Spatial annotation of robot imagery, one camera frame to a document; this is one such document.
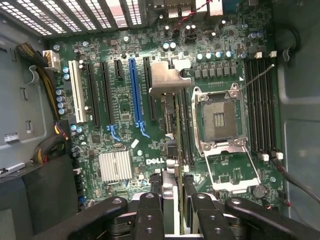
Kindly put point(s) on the thin metal locking lever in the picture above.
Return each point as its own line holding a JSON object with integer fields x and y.
{"x": 257, "y": 76}

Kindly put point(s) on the silver chipset heatsink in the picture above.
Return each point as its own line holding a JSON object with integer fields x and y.
{"x": 115, "y": 166}

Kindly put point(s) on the green motherboard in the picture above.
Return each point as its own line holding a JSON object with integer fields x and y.
{"x": 121, "y": 105}

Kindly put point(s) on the short black expansion slot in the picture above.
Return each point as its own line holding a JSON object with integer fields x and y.
{"x": 119, "y": 70}

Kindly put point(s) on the perforated metal slot cover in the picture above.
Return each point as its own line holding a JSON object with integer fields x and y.
{"x": 79, "y": 15}
{"x": 27, "y": 21}
{"x": 43, "y": 16}
{"x": 98, "y": 15}
{"x": 133, "y": 12}
{"x": 60, "y": 15}

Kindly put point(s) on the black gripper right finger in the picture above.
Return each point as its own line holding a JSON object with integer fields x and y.
{"x": 210, "y": 220}

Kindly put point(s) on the open PC case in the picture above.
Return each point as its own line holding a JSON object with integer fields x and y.
{"x": 300, "y": 112}

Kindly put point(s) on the white power connector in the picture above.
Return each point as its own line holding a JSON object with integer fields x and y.
{"x": 51, "y": 61}

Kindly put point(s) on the CPU socket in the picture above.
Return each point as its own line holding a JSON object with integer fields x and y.
{"x": 217, "y": 120}

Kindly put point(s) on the black plastic cover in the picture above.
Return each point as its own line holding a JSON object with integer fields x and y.
{"x": 50, "y": 195}

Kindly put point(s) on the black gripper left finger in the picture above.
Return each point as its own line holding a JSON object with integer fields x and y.
{"x": 147, "y": 220}

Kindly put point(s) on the white expansion slot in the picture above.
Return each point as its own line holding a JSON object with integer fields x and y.
{"x": 77, "y": 95}

